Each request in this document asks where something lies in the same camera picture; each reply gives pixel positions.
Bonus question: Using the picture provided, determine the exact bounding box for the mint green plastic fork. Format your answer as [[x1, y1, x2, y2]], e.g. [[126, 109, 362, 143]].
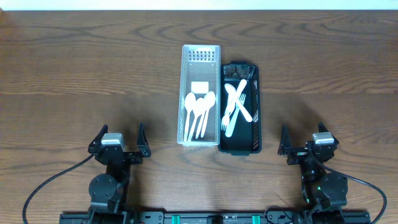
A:
[[225, 94, 246, 138]]

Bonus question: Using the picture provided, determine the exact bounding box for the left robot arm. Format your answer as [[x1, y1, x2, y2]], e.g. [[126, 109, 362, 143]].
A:
[[83, 124, 294, 224]]

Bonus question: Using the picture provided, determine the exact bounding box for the white plastic spoon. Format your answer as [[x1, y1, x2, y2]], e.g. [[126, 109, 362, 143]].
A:
[[200, 91, 216, 138], [184, 92, 197, 141]]

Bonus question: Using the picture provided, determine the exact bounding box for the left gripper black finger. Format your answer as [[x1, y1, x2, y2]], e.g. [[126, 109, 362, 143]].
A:
[[88, 124, 108, 152], [137, 123, 149, 152]]

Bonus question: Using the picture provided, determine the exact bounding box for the white plastic basket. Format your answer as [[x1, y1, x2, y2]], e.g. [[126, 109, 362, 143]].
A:
[[177, 44, 221, 147]]

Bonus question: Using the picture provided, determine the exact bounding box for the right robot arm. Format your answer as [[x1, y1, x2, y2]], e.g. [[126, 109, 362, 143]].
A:
[[278, 123, 348, 223]]

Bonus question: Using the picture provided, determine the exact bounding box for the white plastic fork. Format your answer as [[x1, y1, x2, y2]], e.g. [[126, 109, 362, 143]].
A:
[[221, 105, 234, 131]]

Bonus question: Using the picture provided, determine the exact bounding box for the white plastic utensil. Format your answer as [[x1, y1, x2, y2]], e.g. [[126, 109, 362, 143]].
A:
[[195, 111, 206, 139]]

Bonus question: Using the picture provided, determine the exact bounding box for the black plastic basket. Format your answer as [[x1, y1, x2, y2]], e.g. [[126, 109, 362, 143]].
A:
[[218, 61, 262, 156]]

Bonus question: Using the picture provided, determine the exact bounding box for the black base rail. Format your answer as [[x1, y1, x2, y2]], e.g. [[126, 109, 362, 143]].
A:
[[59, 210, 371, 224]]

